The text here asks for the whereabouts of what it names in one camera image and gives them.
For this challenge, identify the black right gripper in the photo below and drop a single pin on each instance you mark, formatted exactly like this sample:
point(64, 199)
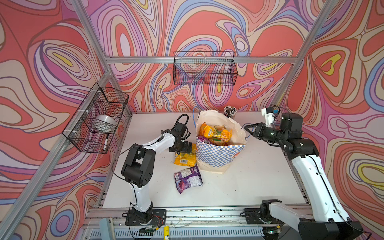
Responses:
point(261, 132)

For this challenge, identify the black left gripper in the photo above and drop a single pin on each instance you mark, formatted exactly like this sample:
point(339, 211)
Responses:
point(184, 146)

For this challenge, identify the yellow mango snack bag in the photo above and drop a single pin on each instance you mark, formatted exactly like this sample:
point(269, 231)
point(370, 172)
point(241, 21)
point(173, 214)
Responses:
point(186, 159)

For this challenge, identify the small yellow snack bag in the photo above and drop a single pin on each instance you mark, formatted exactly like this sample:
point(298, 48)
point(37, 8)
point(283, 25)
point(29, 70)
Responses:
point(215, 134)

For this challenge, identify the checkered paper bag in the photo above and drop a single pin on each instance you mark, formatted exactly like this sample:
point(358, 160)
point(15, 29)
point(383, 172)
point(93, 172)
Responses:
point(217, 158)

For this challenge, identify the purple berries snack bag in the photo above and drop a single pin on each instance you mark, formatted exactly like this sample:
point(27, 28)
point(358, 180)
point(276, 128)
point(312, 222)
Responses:
point(188, 178)

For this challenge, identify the purple grape snack bag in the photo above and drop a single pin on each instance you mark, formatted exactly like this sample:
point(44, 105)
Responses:
point(204, 140)

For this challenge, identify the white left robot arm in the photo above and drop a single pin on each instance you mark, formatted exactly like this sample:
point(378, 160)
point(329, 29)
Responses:
point(138, 168)

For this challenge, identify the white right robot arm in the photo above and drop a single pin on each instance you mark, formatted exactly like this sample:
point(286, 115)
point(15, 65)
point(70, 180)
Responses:
point(329, 220)

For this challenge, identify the cup of straws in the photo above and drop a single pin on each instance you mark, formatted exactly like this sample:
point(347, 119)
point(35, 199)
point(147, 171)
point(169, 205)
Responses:
point(230, 111)

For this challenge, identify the black marker in basket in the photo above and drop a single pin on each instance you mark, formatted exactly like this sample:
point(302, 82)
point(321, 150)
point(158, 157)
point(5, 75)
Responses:
point(105, 146)

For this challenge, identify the silver bowl in basket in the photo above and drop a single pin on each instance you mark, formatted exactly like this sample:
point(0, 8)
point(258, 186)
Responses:
point(107, 119)

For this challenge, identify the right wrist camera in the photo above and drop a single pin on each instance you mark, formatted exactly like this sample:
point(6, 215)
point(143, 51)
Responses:
point(270, 114)

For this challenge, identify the black wire basket back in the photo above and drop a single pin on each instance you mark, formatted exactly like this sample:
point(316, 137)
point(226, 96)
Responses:
point(205, 68)

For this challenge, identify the black wire basket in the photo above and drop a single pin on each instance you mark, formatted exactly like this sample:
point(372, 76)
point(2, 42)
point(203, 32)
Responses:
point(205, 68)
point(86, 133)

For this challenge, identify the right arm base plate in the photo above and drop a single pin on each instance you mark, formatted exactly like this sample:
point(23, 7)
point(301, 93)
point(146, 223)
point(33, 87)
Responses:
point(256, 216)

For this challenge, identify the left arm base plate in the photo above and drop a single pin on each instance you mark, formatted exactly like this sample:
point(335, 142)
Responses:
point(155, 218)

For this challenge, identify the black wire basket left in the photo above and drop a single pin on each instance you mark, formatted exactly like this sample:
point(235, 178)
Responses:
point(86, 133)

